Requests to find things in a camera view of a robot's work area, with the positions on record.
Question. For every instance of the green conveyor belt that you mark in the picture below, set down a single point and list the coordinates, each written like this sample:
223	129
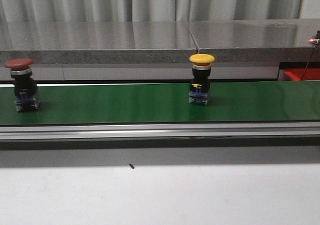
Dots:
166	102

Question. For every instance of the grey stone counter slab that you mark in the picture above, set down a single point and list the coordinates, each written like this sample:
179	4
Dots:
160	42

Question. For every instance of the red plate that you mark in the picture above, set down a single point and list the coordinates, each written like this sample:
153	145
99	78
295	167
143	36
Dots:
299	74

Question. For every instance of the small green circuit board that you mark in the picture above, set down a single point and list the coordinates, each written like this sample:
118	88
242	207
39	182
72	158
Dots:
314	40

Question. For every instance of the grey pleated curtain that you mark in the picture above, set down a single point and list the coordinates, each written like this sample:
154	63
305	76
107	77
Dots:
155	10

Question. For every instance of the aluminium conveyor frame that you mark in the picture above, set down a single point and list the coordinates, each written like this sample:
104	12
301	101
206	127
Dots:
158	129

